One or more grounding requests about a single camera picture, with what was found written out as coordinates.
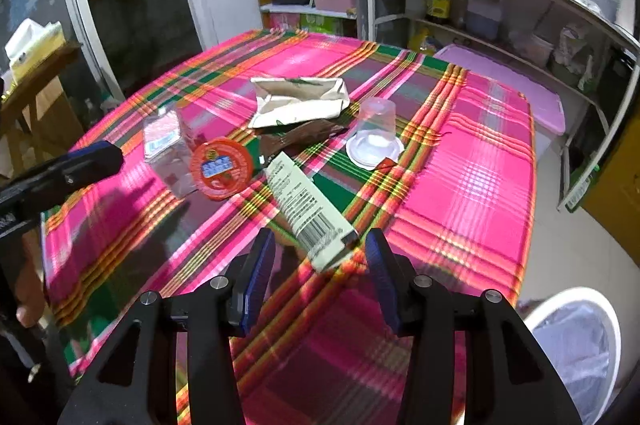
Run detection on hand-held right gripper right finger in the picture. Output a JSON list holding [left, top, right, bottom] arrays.
[[365, 229, 583, 425]]

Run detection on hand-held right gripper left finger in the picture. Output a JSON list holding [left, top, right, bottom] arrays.
[[57, 229, 277, 425]]

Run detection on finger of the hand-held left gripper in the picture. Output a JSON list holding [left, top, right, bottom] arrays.
[[0, 141, 125, 216]]

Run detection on clear plastic box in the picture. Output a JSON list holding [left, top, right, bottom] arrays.
[[143, 107, 198, 199]]

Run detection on green white long box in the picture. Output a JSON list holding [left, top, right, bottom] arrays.
[[263, 151, 358, 274]]

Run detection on red round lid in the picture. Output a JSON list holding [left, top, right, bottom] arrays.
[[190, 137, 254, 200]]

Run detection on brown wrapper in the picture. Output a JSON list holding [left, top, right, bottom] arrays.
[[259, 119, 348, 166]]

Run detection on clear plastic cup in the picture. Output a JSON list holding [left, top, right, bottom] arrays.
[[346, 99, 405, 168]]

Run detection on beige paper bag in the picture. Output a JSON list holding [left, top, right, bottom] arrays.
[[248, 76, 349, 129]]

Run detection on clear plastic bin liner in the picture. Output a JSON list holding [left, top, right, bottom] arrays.
[[532, 305, 613, 425]]

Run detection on white round bin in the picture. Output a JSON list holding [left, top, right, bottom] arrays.
[[522, 287, 622, 425]]

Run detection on person's left hand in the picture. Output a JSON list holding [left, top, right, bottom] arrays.
[[14, 250, 48, 328]]

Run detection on wooden side table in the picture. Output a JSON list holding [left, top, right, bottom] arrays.
[[0, 42, 86, 186]]

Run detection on pink plaid tablecloth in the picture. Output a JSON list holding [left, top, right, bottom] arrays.
[[42, 29, 537, 425]]

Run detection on yellow tissue box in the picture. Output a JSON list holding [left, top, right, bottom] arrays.
[[4, 19, 66, 83]]

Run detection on green plastic bottle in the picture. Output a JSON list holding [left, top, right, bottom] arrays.
[[565, 162, 603, 212]]

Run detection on pink lid storage bin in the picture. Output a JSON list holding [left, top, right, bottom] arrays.
[[432, 44, 568, 166]]

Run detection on wooden door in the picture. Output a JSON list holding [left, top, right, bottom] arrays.
[[582, 165, 640, 271]]

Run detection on green boxes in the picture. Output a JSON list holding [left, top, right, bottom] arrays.
[[300, 14, 357, 36]]

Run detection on white plastic tub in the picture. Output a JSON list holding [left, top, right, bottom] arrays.
[[522, 32, 556, 66]]

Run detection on purple liquid jug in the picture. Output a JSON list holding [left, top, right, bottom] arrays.
[[465, 0, 503, 40]]

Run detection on crumpled plastic bags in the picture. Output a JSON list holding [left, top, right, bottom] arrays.
[[550, 25, 601, 90]]

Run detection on white electric kettle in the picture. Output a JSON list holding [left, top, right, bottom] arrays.
[[616, 0, 640, 33]]

